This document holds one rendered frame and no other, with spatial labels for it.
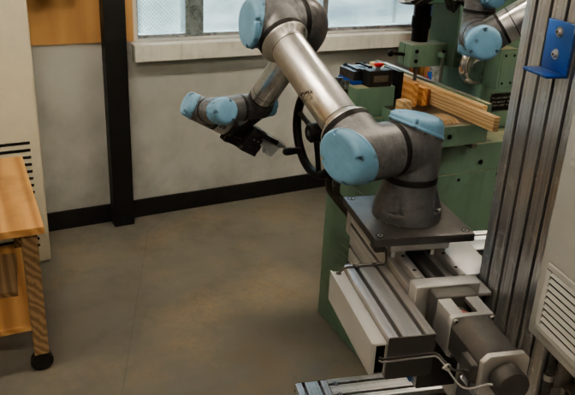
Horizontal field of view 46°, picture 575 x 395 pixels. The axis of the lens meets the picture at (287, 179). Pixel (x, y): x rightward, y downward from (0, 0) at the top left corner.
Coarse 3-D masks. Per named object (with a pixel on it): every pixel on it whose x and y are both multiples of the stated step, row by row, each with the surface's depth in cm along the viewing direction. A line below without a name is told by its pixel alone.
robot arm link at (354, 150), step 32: (256, 0) 149; (288, 0) 153; (256, 32) 148; (288, 32) 148; (288, 64) 145; (320, 64) 143; (320, 96) 139; (352, 128) 131; (384, 128) 133; (352, 160) 129; (384, 160) 131
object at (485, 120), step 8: (432, 96) 203; (440, 96) 199; (432, 104) 203; (440, 104) 200; (448, 104) 196; (456, 104) 193; (464, 104) 191; (448, 112) 197; (456, 112) 193; (464, 112) 190; (472, 112) 187; (480, 112) 184; (488, 112) 184; (472, 120) 187; (480, 120) 184; (488, 120) 182; (496, 120) 180; (488, 128) 182; (496, 128) 181
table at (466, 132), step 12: (384, 108) 199; (420, 108) 200; (432, 108) 201; (384, 120) 200; (444, 132) 184; (456, 132) 185; (468, 132) 187; (480, 132) 189; (444, 144) 185; (456, 144) 187
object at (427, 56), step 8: (432, 40) 211; (400, 48) 208; (408, 48) 204; (416, 48) 203; (424, 48) 205; (432, 48) 206; (440, 48) 207; (400, 56) 208; (408, 56) 205; (416, 56) 205; (424, 56) 206; (432, 56) 207; (408, 64) 205; (416, 64) 206; (424, 64) 207; (432, 64) 208; (440, 64) 209
